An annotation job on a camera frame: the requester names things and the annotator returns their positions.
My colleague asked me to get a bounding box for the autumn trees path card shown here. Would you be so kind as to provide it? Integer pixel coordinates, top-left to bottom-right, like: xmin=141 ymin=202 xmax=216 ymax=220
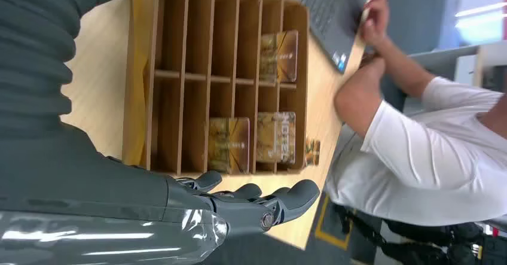
xmin=259 ymin=30 xmax=299 ymax=84

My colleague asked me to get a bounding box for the small autumn card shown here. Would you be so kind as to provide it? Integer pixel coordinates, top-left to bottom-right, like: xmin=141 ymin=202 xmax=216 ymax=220
xmin=304 ymin=137 xmax=321 ymax=166

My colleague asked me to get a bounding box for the person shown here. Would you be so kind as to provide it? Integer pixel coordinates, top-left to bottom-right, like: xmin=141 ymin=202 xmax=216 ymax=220
xmin=325 ymin=0 xmax=507 ymax=232

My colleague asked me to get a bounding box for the autumn hotel card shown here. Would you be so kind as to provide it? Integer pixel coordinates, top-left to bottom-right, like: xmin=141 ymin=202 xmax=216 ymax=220
xmin=256 ymin=111 xmax=297 ymax=165

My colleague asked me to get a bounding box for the autumn trees card white print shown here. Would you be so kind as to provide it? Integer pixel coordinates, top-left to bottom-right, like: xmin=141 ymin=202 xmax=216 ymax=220
xmin=207 ymin=117 xmax=251 ymax=175

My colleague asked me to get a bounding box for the wooden card rack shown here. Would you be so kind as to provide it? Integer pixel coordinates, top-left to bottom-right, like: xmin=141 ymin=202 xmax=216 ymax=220
xmin=121 ymin=0 xmax=310 ymax=176

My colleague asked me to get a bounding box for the dark grey laptop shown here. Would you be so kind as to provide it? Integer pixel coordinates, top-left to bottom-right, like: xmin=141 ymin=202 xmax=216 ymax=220
xmin=286 ymin=0 xmax=375 ymax=75

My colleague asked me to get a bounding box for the white counter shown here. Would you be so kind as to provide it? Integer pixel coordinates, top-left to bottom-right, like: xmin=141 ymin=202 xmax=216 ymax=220
xmin=408 ymin=41 xmax=507 ymax=93

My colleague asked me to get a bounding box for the robot right arm ribbed sleeve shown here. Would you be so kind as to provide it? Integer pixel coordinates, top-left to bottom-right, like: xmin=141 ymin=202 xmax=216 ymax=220
xmin=0 ymin=0 xmax=100 ymax=137

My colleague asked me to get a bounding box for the black chair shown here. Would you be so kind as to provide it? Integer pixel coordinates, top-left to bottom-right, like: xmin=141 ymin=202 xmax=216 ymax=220
xmin=337 ymin=203 xmax=507 ymax=265

